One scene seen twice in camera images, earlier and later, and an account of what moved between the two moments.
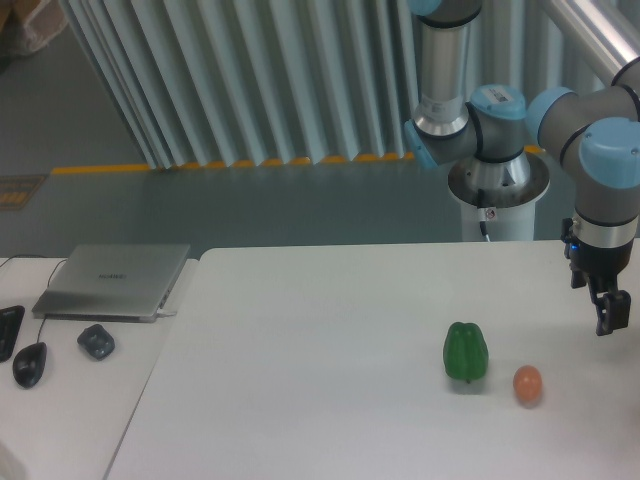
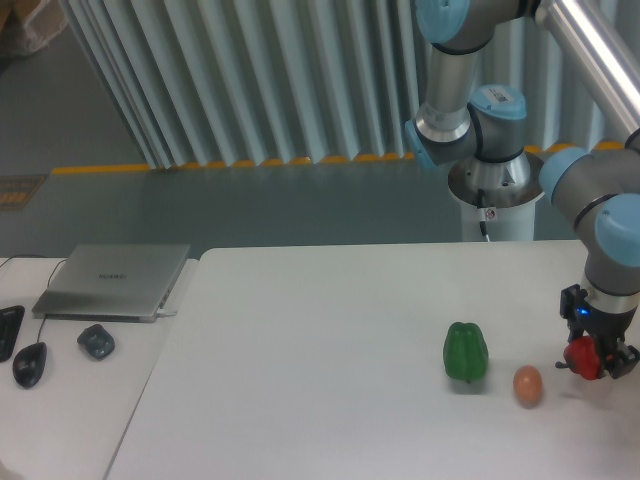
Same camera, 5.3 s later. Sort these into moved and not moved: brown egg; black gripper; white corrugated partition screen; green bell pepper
Moved: black gripper
Not moved: brown egg; green bell pepper; white corrugated partition screen
